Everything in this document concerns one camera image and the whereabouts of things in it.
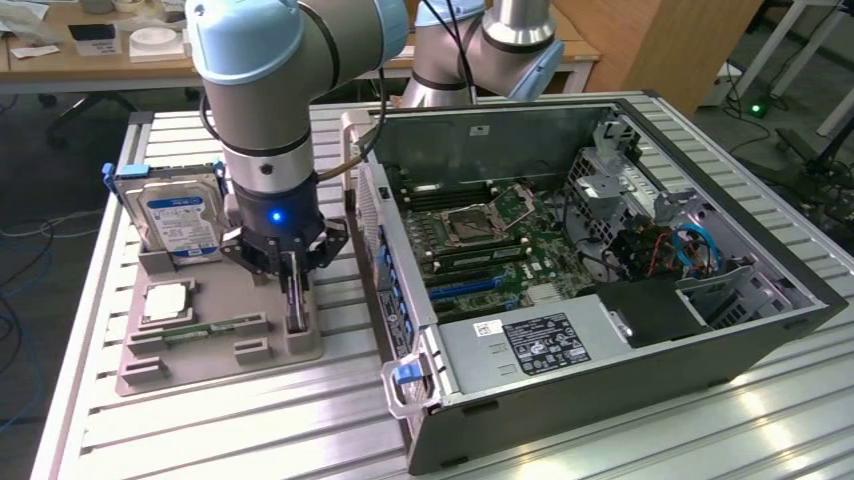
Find black stand base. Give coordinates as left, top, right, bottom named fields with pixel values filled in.
left=773, top=99, right=854, bottom=226

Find wooden desk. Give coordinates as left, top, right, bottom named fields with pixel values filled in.
left=0, top=0, right=602, bottom=109

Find black wire connector cluster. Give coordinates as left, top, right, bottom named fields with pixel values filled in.
left=608, top=225, right=669, bottom=281

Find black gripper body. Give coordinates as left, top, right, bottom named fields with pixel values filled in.
left=233, top=172, right=330, bottom=250

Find silver CPU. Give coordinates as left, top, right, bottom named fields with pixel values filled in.
left=143, top=285, right=193, bottom=324

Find green RAM stick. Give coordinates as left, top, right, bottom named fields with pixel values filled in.
left=163, top=319, right=242, bottom=341

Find silver disk bay cage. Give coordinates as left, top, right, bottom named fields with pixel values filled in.
left=565, top=110, right=700, bottom=251

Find black plastic shroud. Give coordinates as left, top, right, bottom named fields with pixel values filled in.
left=597, top=277, right=713, bottom=349

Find green motherboard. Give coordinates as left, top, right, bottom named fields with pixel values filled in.
left=386, top=167, right=600, bottom=325

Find black labelled RAM stick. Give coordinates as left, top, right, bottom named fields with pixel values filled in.
left=433, top=244, right=526, bottom=269

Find green lit power switch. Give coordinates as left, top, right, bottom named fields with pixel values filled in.
left=737, top=97, right=776, bottom=121

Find black open PC case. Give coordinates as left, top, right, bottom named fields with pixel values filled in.
left=339, top=97, right=850, bottom=476

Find blue wire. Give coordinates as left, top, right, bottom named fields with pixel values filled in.
left=670, top=223, right=726, bottom=274

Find CPU socket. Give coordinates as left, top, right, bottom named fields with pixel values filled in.
left=445, top=204, right=506, bottom=246

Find black office chair base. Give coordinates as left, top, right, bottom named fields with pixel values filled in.
left=39, top=87, right=202, bottom=149

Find grey parts rack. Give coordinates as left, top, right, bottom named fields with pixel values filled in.
left=116, top=192, right=327, bottom=399

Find hard disk in blue caddy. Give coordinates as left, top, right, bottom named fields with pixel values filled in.
left=99, top=158, right=233, bottom=266

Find blue expansion slot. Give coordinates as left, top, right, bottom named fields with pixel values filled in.
left=426, top=279, right=509, bottom=301

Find grey power supply unit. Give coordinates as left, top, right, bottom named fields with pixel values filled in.
left=437, top=294, right=633, bottom=396

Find white desk frame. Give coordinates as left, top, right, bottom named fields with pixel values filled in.
left=730, top=0, right=854, bottom=139

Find white box with round dish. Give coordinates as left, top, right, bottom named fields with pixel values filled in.
left=128, top=27, right=187, bottom=64

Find black graphics card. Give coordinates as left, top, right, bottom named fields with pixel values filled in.
left=278, top=249, right=313, bottom=334

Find silver chipset heatsink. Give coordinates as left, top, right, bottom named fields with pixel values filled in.
left=529, top=283, right=569, bottom=305

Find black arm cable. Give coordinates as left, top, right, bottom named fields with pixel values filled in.
left=313, top=0, right=482, bottom=181

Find white box with black top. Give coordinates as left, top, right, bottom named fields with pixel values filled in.
left=67, top=23, right=126, bottom=57

